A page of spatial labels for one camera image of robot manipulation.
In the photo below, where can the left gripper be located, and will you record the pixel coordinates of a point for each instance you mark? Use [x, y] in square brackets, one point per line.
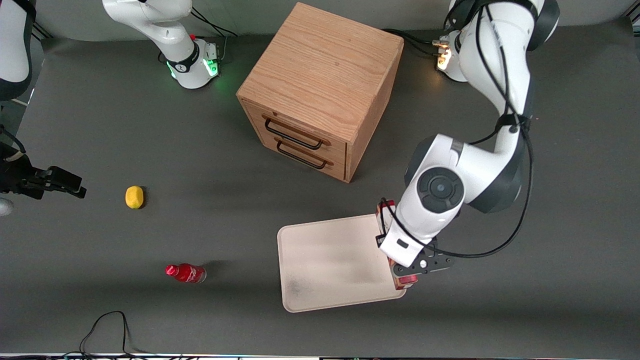
[379, 239]

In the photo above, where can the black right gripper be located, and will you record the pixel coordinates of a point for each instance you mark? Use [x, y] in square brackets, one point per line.
[16, 176]

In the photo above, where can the red cookie box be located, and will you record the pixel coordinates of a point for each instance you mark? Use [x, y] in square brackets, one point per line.
[405, 284]

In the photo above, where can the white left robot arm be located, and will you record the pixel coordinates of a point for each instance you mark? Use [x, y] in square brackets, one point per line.
[490, 165]

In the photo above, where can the white rectangular tray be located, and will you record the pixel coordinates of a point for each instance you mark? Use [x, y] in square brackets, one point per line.
[330, 260]

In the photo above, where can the yellow lemon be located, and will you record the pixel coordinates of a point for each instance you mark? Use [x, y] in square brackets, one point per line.
[134, 197]

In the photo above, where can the red cola bottle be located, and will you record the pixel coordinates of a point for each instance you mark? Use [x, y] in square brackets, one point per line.
[186, 273]

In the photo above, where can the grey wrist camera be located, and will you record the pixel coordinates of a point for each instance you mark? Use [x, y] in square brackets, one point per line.
[4, 206]

